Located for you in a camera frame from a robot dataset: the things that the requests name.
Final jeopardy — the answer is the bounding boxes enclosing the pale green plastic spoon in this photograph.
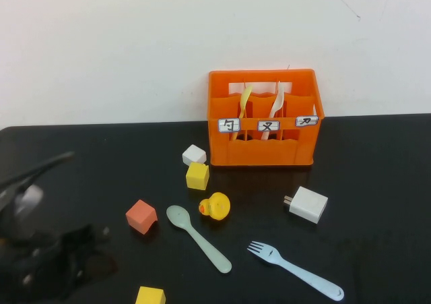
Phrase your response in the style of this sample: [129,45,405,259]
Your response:
[166,204,233,274]

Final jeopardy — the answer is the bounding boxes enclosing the white wall charger plug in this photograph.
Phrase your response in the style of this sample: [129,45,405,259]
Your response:
[284,185,329,224]

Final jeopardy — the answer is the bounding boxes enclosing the salmon orange foam cube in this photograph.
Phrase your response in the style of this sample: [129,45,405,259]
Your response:
[125,199,158,235]

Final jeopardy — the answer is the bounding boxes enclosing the paper label reading 叉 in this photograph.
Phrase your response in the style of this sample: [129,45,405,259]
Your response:
[257,120,281,132]

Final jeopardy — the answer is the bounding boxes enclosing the yellow rubber duck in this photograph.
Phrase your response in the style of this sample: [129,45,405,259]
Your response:
[198,191,232,221]

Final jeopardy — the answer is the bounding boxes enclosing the paper label reading 勺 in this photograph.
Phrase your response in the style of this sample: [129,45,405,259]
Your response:
[218,117,241,133]

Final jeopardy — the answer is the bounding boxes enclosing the paper label reading 刀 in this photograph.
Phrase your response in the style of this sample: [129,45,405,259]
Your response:
[295,115,319,127]

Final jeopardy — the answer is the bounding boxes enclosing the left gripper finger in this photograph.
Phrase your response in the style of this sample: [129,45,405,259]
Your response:
[62,223,110,253]
[76,249,119,286]

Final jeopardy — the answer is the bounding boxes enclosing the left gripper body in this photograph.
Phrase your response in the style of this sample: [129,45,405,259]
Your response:
[0,228,81,302]

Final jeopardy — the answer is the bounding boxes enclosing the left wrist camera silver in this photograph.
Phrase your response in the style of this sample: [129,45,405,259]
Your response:
[0,182,45,224]

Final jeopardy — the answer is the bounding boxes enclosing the yellow foam cube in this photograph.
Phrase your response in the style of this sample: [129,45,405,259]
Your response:
[185,162,210,191]
[135,285,167,304]

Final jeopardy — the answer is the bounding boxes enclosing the yellow plastic spoon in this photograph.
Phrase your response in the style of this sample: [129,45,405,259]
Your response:
[230,84,253,142]

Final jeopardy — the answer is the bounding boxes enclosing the light blue plastic fork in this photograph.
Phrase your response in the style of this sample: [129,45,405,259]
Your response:
[246,240,345,301]

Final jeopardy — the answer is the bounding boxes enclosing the cream white plastic fork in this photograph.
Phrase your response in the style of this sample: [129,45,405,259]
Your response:
[261,81,286,142]

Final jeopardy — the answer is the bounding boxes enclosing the white foam cube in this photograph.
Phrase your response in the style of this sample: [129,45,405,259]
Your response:
[182,144,207,166]

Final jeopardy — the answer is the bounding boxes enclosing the orange plastic cutlery holder crate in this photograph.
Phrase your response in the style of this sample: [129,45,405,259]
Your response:
[207,68,325,167]

